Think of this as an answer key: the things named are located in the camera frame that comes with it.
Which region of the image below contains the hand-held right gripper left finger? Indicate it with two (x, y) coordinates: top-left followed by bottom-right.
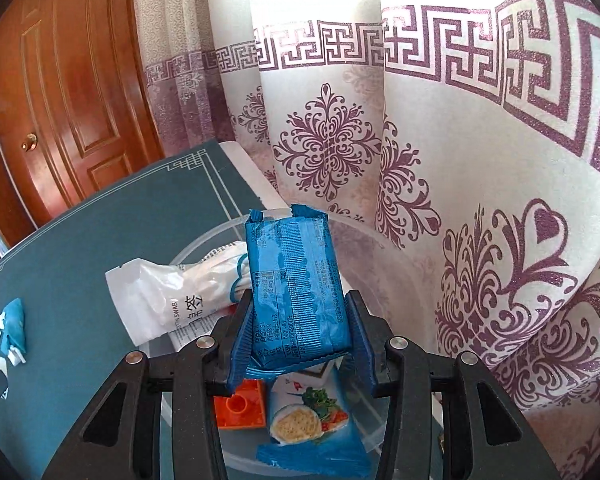
(40, 287), (256, 480)

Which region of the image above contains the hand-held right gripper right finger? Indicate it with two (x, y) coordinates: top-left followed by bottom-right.
(344, 289), (563, 480)

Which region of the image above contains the orange yellow toy block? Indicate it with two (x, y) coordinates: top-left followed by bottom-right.
(214, 379), (270, 430)

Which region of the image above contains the plain blue biscuit packet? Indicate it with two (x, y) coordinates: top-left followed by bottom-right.
(243, 204), (353, 380)

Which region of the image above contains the clear plastic container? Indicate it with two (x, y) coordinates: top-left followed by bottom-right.
(157, 207), (436, 473)

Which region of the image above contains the blue cracker packet with picture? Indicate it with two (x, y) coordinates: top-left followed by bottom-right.
(257, 372), (376, 478)

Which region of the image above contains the white plastic swab bag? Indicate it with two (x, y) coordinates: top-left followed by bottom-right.
(105, 240), (253, 348)

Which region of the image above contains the white purple patterned curtain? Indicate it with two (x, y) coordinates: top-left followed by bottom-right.
(130, 0), (600, 480)

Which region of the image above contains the wooden bookshelf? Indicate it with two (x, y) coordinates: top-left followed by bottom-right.
(0, 137), (36, 281)

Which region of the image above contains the wooden door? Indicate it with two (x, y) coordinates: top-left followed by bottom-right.
(0, 0), (166, 226)

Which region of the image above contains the blue cloth with white straps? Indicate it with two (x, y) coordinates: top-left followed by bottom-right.
(0, 297), (28, 366)

